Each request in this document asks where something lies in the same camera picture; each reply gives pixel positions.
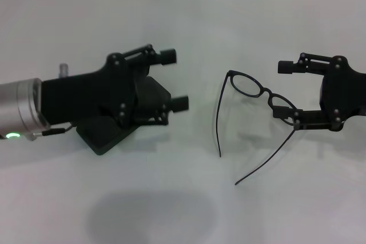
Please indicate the black glasses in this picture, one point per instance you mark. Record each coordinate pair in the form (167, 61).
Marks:
(267, 91)

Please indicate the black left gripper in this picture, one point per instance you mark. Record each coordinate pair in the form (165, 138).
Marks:
(85, 95)

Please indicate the green glasses case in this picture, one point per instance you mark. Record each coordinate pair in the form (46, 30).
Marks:
(100, 136)

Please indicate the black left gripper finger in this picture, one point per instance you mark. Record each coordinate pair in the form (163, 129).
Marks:
(180, 104)

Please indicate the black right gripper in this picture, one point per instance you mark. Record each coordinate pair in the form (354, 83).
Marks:
(343, 92)

